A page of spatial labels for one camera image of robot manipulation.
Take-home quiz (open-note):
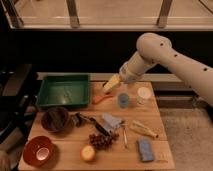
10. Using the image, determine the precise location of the blue grey cloth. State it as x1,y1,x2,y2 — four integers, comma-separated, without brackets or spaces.
102,113,123,132

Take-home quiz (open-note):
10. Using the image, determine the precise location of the dark small object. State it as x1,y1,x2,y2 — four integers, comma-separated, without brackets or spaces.
72,113,83,127

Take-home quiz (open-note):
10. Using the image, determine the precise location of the dark chair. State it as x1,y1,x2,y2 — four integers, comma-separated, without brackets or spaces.
0,64,37,144

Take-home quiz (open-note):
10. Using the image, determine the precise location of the bunch of red grapes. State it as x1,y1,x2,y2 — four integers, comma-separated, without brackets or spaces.
89,133,119,150

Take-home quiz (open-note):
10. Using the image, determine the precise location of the dark purple bowl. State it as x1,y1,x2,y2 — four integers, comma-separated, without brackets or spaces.
41,107,69,132

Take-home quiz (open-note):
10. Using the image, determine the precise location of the blue plastic cup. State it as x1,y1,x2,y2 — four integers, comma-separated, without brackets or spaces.
117,93,129,108

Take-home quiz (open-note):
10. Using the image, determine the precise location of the red yellow apple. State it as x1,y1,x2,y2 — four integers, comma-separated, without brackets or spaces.
80,145,96,161

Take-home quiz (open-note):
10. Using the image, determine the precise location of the red bowl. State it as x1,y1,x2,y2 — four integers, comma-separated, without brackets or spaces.
23,136,54,167

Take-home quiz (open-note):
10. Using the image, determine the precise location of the metal spoon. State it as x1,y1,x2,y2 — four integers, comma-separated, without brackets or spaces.
121,124,128,149

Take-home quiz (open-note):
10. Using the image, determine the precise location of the white cup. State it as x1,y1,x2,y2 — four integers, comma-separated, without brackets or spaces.
137,87,152,104

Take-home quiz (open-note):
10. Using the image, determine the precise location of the black handled knife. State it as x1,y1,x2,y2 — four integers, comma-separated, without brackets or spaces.
81,115,110,136

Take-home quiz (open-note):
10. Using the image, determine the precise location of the green plastic tray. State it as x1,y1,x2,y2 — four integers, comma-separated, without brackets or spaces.
36,74,90,108

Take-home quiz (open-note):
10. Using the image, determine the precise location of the blue sponge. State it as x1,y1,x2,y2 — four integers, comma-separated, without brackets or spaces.
137,139,154,162

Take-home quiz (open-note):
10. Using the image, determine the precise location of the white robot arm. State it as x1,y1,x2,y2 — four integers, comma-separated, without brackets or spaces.
103,33,213,107

